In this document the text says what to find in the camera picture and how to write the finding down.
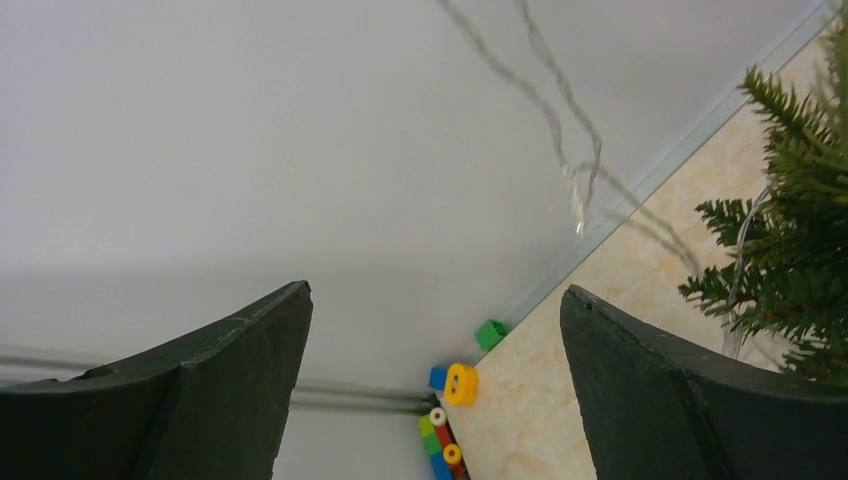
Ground stacked colourful brick toy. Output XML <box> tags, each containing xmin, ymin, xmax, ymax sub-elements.
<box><xmin>418</xmin><ymin>406</ymin><xmax>471</xmax><ymax>480</ymax></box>

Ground clear string fairy lights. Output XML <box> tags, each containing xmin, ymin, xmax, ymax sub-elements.
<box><xmin>423</xmin><ymin>1</ymin><xmax>764</xmax><ymax>350</ymax></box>

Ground yellow toy block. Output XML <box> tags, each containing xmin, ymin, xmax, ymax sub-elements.
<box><xmin>444</xmin><ymin>363</ymin><xmax>479</xmax><ymax>406</ymax></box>

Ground small green christmas tree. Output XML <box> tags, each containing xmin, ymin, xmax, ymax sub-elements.
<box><xmin>678</xmin><ymin>5</ymin><xmax>847</xmax><ymax>386</ymax></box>

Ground blue toy block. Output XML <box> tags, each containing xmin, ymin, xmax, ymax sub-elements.
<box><xmin>428</xmin><ymin>366</ymin><xmax>448</xmax><ymax>391</ymax></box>

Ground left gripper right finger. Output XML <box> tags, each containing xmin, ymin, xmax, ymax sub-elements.
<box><xmin>560</xmin><ymin>285</ymin><xmax>847</xmax><ymax>479</ymax></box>

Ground green toy block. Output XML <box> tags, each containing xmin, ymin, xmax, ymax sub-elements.
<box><xmin>474</xmin><ymin>319</ymin><xmax>509</xmax><ymax>352</ymax></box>

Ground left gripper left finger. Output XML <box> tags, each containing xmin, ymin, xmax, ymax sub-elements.
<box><xmin>1</xmin><ymin>280</ymin><xmax>313</xmax><ymax>479</ymax></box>

